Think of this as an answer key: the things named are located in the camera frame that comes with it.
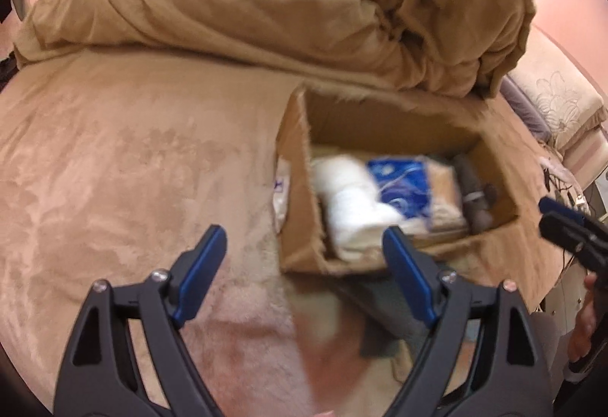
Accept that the dark grey sock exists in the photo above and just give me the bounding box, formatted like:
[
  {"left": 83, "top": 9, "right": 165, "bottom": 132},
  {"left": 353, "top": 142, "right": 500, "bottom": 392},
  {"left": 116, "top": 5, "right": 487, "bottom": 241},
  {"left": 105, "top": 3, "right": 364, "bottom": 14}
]
[{"left": 453, "top": 154, "right": 498, "bottom": 235}]

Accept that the cotton swab bag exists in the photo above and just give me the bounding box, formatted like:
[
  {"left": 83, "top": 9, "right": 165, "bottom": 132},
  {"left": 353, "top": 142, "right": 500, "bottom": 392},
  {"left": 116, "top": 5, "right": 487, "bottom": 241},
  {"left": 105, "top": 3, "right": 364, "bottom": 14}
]
[{"left": 424, "top": 158, "right": 468, "bottom": 232}]

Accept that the blue tissue pack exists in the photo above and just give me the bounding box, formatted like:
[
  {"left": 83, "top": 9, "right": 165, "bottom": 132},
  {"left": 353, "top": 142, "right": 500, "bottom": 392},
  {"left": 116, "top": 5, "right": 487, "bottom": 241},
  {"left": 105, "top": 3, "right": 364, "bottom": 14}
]
[{"left": 367, "top": 157, "right": 430, "bottom": 220}]

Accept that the white sock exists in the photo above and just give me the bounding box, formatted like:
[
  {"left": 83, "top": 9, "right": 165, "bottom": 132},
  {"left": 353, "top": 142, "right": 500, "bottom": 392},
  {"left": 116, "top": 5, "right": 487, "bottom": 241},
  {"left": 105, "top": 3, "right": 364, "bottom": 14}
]
[{"left": 311, "top": 155, "right": 404, "bottom": 263}]

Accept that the right hand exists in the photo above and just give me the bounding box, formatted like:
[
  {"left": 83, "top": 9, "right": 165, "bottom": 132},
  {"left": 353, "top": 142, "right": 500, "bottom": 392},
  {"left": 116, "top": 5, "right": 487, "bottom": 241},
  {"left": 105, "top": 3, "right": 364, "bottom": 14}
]
[{"left": 567, "top": 273, "right": 597, "bottom": 362}]

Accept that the brown cardboard box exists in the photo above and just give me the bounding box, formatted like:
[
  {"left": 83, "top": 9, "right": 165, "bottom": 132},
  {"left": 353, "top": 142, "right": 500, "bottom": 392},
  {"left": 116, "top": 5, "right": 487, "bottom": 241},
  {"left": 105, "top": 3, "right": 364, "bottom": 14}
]
[{"left": 274, "top": 84, "right": 521, "bottom": 276}]

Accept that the cream floral pillow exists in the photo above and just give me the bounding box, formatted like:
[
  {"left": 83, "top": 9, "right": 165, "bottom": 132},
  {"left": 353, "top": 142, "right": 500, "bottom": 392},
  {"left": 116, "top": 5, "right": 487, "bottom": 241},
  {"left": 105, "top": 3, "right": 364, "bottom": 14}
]
[{"left": 506, "top": 26, "right": 607, "bottom": 153}]

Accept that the purple pillow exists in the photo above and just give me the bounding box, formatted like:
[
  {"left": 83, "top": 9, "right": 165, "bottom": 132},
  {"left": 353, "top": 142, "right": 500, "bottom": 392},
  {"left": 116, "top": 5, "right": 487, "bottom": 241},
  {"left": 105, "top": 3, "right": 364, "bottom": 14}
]
[{"left": 500, "top": 76, "right": 551, "bottom": 142}]

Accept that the tan bed sheet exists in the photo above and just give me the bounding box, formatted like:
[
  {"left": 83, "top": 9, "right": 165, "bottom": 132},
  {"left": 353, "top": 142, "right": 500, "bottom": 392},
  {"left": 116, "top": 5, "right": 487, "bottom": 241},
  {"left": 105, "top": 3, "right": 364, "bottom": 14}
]
[{"left": 1, "top": 48, "right": 563, "bottom": 416}]

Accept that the tan fleece duvet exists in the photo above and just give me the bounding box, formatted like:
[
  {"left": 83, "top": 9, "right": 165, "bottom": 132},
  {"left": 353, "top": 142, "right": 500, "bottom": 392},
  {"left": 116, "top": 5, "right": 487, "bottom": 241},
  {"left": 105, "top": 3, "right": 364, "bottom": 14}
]
[{"left": 14, "top": 0, "right": 536, "bottom": 98}]

